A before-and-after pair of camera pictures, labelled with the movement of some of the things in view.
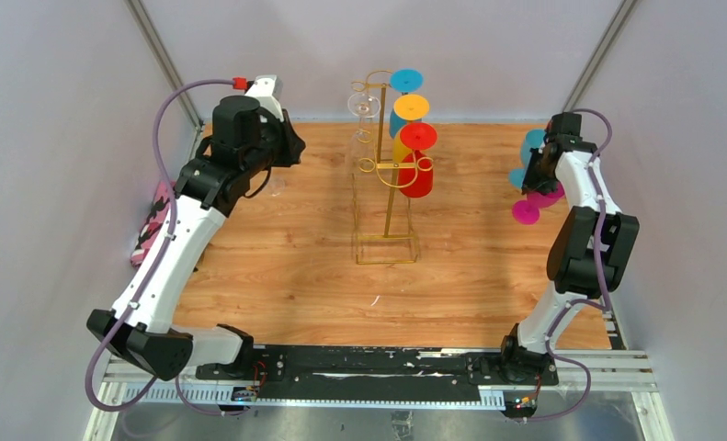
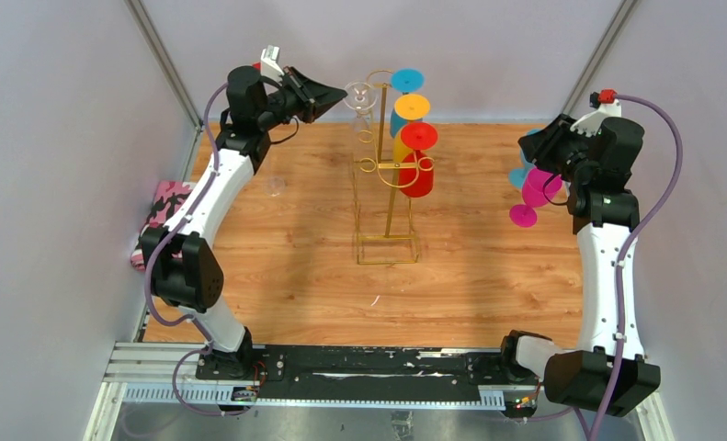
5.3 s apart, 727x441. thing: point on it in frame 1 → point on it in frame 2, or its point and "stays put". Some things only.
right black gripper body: [539, 176] → [569, 152]
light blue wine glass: [533, 139] stays put
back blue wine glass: [404, 80] stays put
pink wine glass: [527, 212] stays put
